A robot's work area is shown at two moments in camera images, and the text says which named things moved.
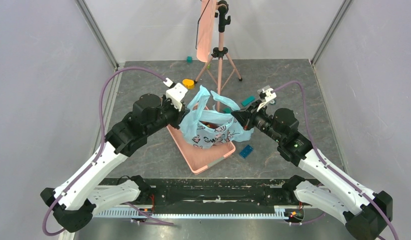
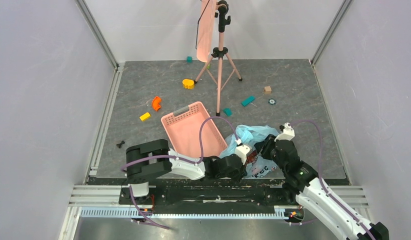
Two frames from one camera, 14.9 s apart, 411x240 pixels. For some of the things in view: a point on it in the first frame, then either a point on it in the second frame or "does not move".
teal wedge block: [227, 110] does not move
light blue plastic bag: [203, 128] → [260, 167]
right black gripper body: [246, 117] → [267, 145]
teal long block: [248, 100] does not move
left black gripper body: [169, 114] → [235, 175]
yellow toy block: [189, 83] does not move
